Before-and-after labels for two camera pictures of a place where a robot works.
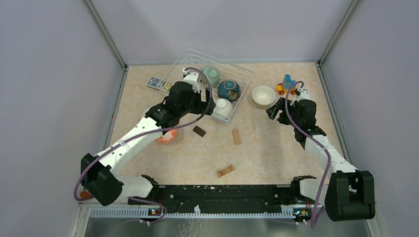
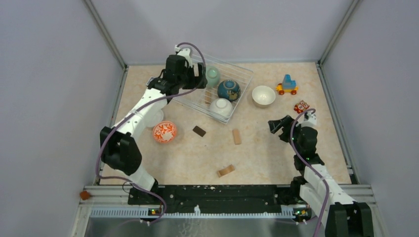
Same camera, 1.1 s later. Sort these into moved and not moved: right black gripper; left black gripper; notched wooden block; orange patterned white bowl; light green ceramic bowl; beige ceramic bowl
Moved: right black gripper; left black gripper
Not moved: beige ceramic bowl; notched wooden block; orange patterned white bowl; light green ceramic bowl
